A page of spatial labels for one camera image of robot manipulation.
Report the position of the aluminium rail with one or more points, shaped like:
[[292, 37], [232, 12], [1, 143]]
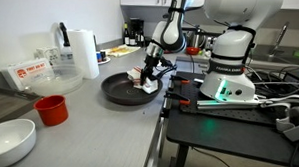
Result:
[[230, 104]]

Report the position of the white towel red stripes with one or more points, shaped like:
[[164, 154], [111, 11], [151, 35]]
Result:
[[151, 86]]

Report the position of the yellow patterned cloth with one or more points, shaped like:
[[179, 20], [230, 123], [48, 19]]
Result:
[[121, 51]]

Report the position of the black robot table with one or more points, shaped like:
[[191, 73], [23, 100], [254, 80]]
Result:
[[224, 137]]

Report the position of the dark brown tray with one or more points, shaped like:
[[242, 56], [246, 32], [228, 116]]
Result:
[[6, 105]]

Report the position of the small red bowl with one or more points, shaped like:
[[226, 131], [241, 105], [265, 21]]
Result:
[[192, 51]]

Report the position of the black clamp orange tip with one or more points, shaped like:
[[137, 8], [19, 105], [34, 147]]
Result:
[[176, 96], [179, 79]]

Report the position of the clear plastic container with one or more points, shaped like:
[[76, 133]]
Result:
[[61, 80]]

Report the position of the black perforated breadboard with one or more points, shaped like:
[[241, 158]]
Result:
[[193, 92]]

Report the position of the dark red spice jar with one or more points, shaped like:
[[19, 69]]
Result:
[[103, 55]]

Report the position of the white first aid kit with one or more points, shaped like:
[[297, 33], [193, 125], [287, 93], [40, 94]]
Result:
[[29, 72]]

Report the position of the white round plate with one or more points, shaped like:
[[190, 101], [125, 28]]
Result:
[[106, 61]]

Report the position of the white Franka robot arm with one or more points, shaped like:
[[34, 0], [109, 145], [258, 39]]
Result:
[[235, 47]]

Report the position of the steel kettle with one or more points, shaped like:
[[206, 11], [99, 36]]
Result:
[[197, 40]]

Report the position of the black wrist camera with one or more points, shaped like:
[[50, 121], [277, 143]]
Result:
[[165, 62]]

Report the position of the dark wine bottles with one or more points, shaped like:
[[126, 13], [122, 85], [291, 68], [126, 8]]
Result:
[[134, 35]]

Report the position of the spray bottle black trigger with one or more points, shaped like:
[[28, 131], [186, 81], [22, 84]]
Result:
[[66, 51]]

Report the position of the dark nonstick frying pan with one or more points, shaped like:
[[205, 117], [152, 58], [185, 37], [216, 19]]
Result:
[[123, 91]]

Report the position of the red plastic cup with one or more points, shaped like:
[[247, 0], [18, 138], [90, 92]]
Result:
[[52, 111]]

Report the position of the white paper towel roll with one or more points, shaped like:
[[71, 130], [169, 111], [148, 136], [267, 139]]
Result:
[[85, 52]]

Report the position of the blue spice jar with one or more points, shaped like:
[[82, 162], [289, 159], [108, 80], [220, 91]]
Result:
[[99, 57]]

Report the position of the steel sink faucet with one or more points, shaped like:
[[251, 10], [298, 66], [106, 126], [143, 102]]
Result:
[[278, 39]]

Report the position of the white patterned box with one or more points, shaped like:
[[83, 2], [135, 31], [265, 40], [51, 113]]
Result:
[[48, 55]]

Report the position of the white ceramic bowl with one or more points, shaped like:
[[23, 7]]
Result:
[[9, 142]]

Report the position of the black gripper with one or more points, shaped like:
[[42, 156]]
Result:
[[151, 63]]

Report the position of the grey controller device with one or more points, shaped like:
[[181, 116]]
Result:
[[296, 125]]

